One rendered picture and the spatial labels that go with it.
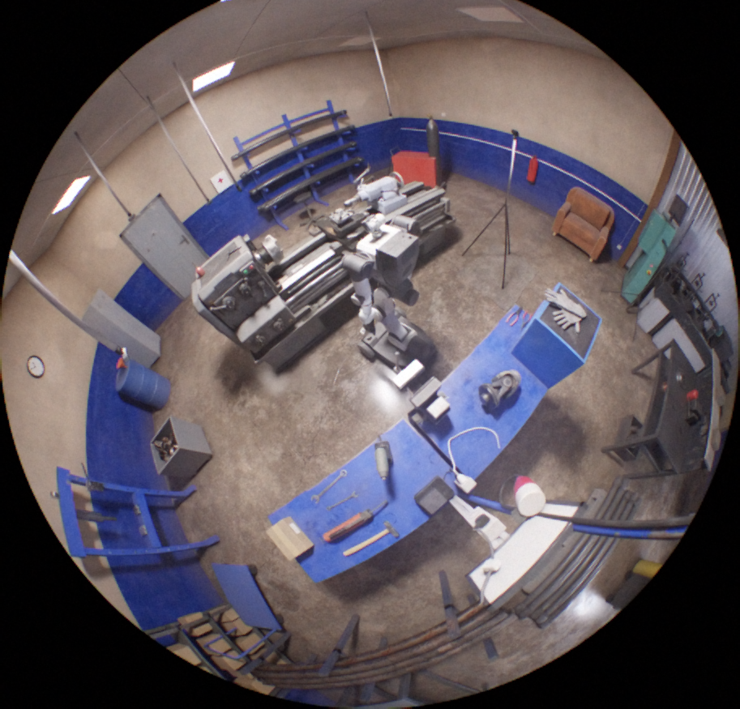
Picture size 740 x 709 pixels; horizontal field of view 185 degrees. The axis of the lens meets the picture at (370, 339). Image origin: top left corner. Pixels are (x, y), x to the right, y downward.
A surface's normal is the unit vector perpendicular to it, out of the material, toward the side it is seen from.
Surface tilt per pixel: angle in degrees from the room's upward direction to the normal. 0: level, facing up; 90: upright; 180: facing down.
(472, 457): 0
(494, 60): 90
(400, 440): 0
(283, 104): 90
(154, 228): 90
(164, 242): 90
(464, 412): 0
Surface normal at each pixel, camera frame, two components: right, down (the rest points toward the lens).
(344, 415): -0.19, -0.47
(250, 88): 0.61, 0.63
